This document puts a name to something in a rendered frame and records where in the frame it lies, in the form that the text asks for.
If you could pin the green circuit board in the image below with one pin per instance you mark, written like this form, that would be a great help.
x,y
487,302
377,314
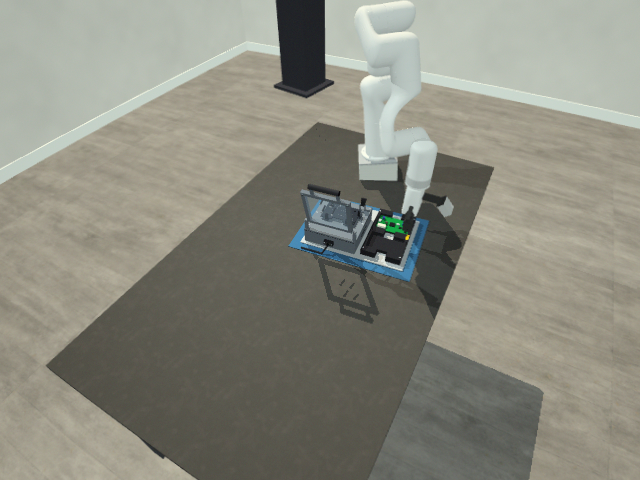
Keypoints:
x,y
391,224

